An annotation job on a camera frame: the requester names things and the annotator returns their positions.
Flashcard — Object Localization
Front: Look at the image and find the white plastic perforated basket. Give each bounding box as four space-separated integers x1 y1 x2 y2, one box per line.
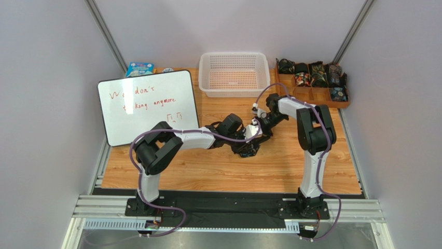
198 52 270 98

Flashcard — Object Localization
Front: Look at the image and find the dark blue floral necktie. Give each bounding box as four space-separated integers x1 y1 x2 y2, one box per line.
238 143 260 158

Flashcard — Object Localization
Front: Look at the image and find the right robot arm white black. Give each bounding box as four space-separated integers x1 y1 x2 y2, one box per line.
252 93 336 218

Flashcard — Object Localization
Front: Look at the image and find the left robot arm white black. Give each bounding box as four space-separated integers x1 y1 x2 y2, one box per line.
129 118 263 205

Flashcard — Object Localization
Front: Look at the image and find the rolled red floral tie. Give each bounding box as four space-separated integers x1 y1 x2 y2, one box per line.
294 63 311 87

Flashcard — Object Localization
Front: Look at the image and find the rolled dark tie far left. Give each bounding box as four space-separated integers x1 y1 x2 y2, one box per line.
276 59 296 74

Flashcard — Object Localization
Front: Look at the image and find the wooden compartment tray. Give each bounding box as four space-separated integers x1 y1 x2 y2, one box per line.
274 62 350 109

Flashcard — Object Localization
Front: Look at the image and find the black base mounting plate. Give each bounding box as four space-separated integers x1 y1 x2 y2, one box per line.
125 190 330 229

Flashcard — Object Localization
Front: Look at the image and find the rolled green dark tie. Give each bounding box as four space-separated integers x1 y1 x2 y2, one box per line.
308 61 328 88

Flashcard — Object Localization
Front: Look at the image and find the rolled blue floral tie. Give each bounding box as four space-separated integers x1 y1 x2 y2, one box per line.
330 87 349 102

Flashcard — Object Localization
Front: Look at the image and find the rolled grey dark tie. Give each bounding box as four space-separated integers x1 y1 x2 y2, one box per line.
326 62 342 87

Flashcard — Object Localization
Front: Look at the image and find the small white round object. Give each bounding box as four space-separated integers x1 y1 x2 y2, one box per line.
162 67 174 73

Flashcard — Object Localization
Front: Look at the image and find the whiteboard with red writing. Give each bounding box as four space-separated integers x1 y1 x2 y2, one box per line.
97 70 200 147

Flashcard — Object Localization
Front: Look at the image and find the blue printed box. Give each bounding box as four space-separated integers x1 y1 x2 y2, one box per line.
126 62 155 78

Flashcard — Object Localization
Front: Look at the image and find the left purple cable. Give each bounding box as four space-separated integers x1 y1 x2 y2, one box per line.
129 118 263 238

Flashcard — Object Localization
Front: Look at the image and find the purple cable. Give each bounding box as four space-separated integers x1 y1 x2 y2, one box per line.
129 118 263 238
251 82 342 241

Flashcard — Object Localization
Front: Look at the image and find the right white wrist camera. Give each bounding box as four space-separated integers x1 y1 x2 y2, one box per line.
252 103 267 119

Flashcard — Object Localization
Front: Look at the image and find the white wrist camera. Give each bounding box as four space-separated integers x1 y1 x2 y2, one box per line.
252 103 267 119
244 118 263 143

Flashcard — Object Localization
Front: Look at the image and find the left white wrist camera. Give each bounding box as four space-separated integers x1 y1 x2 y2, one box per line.
244 118 263 143

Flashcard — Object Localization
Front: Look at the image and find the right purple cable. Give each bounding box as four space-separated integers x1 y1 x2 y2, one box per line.
251 82 342 241

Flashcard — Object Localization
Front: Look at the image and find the aluminium rail frame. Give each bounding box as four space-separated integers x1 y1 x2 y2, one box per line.
62 189 394 248

